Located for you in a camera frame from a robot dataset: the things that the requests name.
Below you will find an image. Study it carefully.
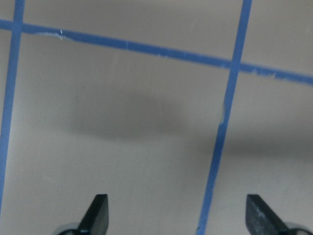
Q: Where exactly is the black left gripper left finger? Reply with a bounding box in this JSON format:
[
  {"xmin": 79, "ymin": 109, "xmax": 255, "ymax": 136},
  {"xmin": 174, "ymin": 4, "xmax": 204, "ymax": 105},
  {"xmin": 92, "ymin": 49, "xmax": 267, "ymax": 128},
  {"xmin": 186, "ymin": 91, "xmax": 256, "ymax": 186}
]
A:
[{"xmin": 77, "ymin": 194, "xmax": 109, "ymax": 235}]

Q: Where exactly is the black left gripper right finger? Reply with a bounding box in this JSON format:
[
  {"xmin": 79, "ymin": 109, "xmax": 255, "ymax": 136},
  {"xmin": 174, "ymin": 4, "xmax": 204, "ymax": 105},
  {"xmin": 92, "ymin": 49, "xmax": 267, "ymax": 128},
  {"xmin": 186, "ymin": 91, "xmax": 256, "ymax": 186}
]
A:
[{"xmin": 246, "ymin": 194, "xmax": 289, "ymax": 235}]

